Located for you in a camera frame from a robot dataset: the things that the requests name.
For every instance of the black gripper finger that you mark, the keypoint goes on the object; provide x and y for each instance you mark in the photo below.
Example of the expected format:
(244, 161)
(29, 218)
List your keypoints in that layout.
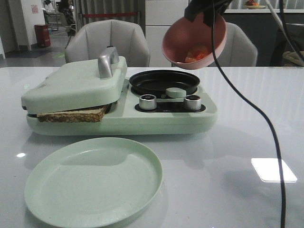
(197, 6)
(210, 13)

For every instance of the pink plastic bowl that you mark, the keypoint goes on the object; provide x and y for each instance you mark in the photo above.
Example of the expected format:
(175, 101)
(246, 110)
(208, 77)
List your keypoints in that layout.
(184, 34)

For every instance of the breakfast maker lid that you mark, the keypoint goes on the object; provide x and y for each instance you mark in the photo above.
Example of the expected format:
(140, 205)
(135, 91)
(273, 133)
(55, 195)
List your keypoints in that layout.
(78, 85)

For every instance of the mint green breakfast maker base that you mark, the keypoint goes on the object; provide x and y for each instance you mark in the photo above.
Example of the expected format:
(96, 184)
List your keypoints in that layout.
(124, 119)

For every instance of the fruit plate on counter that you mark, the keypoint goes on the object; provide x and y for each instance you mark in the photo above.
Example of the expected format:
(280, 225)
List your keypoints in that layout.
(251, 4)

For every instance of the white cabinet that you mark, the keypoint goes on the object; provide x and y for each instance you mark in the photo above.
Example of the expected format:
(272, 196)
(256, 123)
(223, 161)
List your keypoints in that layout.
(159, 16)

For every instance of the right grey upholstered chair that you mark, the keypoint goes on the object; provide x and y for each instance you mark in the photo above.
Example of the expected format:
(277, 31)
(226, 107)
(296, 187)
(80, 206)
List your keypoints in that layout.
(238, 50)

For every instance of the grey upholstered chair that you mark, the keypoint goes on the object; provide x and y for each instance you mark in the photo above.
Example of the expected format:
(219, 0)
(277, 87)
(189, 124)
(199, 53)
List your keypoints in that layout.
(93, 38)
(238, 50)

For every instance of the dark grey counter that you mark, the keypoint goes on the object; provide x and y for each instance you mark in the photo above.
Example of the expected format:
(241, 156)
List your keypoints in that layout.
(265, 34)

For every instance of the black round frying pan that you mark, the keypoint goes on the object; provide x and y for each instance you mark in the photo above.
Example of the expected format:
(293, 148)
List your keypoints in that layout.
(156, 82)

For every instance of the silver right control knob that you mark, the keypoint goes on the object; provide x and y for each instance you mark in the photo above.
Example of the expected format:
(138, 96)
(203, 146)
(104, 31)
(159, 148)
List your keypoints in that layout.
(192, 102)

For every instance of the silver control knob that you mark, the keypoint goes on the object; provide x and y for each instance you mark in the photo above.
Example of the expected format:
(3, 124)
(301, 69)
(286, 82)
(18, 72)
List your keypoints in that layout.
(147, 102)
(192, 102)

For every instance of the silver left control knob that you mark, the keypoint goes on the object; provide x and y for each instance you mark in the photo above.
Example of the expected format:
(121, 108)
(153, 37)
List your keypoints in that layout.
(147, 102)

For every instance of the red barrier tape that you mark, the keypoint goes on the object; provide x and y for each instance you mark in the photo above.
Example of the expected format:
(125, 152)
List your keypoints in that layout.
(110, 15)

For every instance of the left grey upholstered chair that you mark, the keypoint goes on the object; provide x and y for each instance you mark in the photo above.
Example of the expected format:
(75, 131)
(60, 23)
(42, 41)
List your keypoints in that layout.
(93, 38)

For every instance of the person in plaid shirt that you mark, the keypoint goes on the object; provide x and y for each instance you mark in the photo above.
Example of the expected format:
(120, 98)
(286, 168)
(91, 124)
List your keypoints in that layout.
(64, 8)

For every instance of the red bin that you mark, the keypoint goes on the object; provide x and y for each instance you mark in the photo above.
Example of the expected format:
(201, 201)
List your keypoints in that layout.
(42, 35)

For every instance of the mint green plate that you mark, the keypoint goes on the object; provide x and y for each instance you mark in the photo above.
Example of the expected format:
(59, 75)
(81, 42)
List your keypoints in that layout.
(94, 183)

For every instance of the mint green pan handle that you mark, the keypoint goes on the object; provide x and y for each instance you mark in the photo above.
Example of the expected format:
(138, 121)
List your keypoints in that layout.
(174, 92)

